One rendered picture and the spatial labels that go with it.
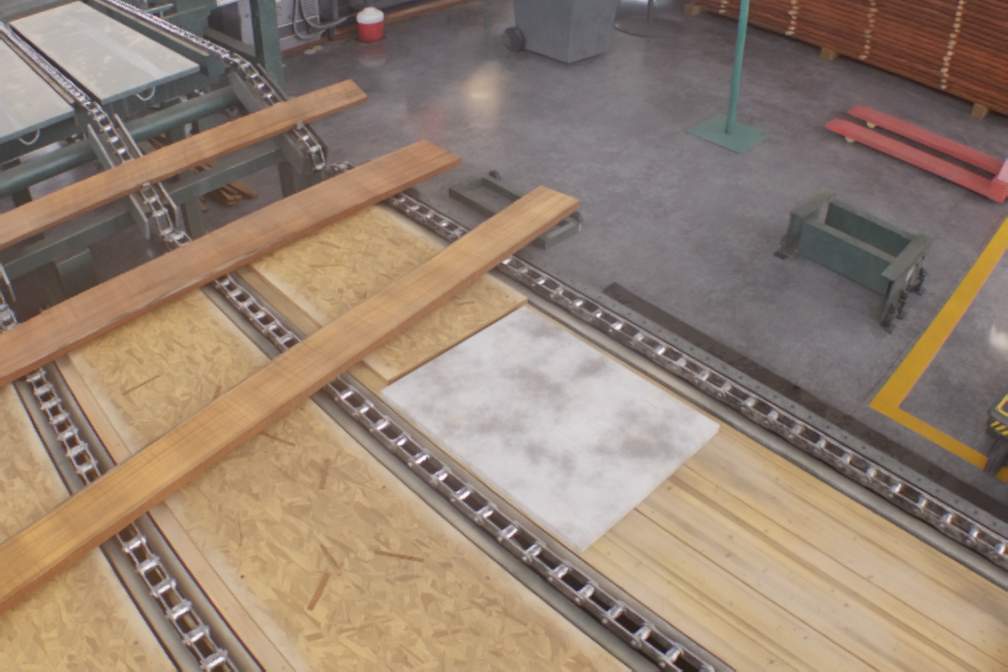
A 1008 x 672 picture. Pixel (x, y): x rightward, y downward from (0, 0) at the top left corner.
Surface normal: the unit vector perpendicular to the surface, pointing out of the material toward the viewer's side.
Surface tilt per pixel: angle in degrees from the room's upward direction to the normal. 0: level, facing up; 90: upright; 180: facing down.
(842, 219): 90
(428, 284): 0
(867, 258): 90
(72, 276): 90
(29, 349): 0
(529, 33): 94
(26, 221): 22
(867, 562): 0
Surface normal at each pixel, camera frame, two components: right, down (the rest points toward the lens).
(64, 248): 0.71, 0.41
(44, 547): 0.01, -0.82
